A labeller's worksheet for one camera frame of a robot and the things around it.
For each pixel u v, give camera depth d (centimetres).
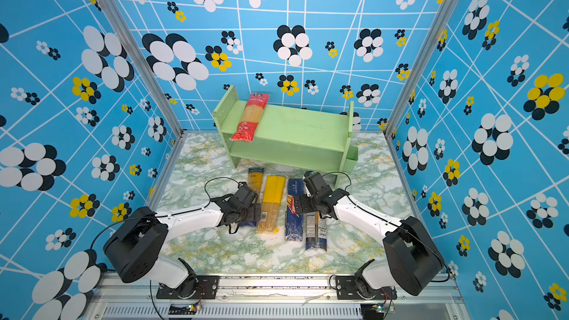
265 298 72
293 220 85
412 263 42
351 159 95
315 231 83
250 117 84
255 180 98
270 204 90
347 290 72
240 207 68
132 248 44
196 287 72
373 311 70
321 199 64
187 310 71
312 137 83
